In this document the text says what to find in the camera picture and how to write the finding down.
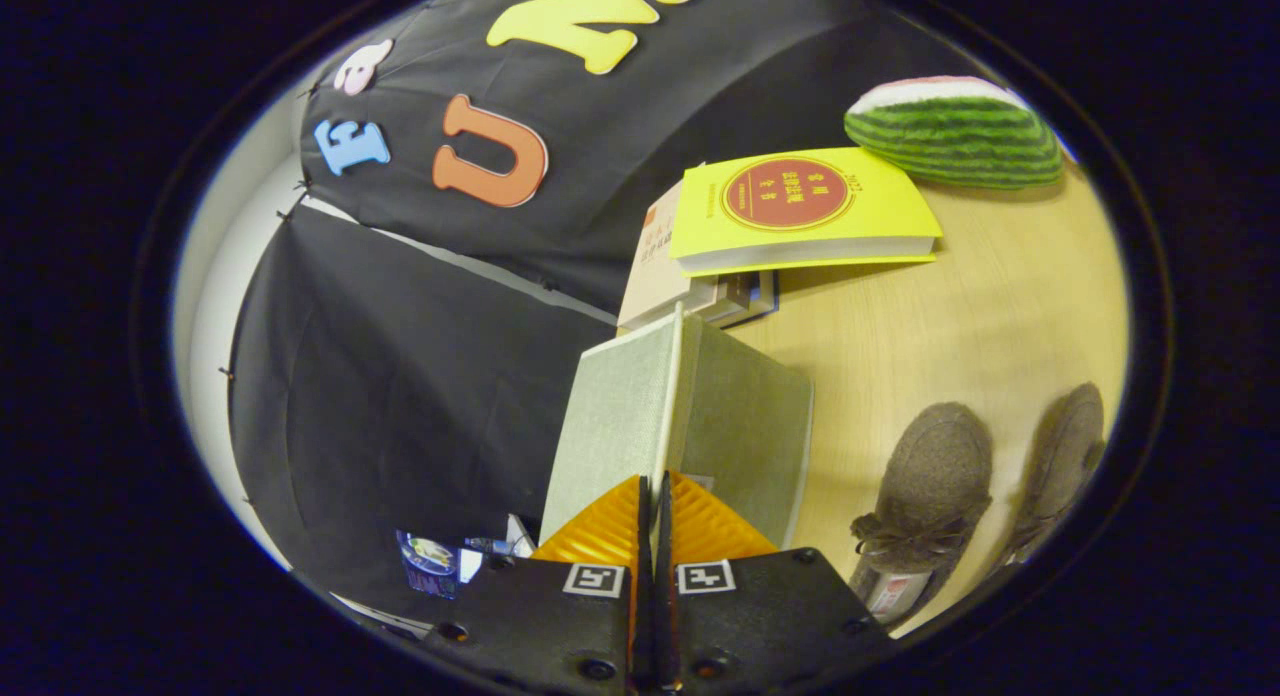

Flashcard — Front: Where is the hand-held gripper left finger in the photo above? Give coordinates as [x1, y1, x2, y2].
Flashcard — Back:
[420, 473, 651, 692]

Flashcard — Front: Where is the brown fuzzy shoe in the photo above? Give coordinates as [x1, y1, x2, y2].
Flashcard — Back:
[1000, 383, 1106, 567]
[850, 403, 994, 625]

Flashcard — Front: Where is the blue printed packet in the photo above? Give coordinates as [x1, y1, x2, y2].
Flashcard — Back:
[397, 531, 461, 600]

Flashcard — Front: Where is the yellow book with red circle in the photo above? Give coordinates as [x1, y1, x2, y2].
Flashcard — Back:
[670, 148, 943, 278]

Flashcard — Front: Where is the beige book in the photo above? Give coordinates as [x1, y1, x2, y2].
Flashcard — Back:
[617, 181, 721, 329]

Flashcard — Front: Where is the black backdrop cloth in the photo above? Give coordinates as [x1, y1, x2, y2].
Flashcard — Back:
[230, 0, 1001, 617]

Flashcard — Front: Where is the watermelon slice plush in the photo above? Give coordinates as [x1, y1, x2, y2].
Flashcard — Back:
[844, 76, 1065, 189]

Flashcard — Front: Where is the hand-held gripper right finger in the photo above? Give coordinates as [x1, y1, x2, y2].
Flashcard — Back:
[655, 471, 896, 692]

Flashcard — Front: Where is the pale green fabric storage box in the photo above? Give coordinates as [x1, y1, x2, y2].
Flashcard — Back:
[540, 304, 814, 552]

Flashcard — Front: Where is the dark blue book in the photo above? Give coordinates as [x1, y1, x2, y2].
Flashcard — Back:
[700, 269, 779, 329]

